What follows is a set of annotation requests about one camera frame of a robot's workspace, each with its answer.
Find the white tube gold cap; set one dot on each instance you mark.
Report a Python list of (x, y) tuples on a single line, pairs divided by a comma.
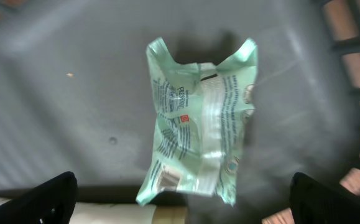
[(94, 213)]

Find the dark grey plastic basket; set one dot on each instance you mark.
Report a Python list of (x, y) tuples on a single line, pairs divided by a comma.
[(75, 95)]

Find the mint green wipes packet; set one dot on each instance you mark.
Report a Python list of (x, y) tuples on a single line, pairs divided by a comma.
[(202, 112)]

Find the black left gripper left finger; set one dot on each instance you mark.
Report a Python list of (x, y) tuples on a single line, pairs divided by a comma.
[(51, 202)]

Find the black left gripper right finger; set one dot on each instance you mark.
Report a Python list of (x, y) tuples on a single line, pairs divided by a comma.
[(313, 203)]

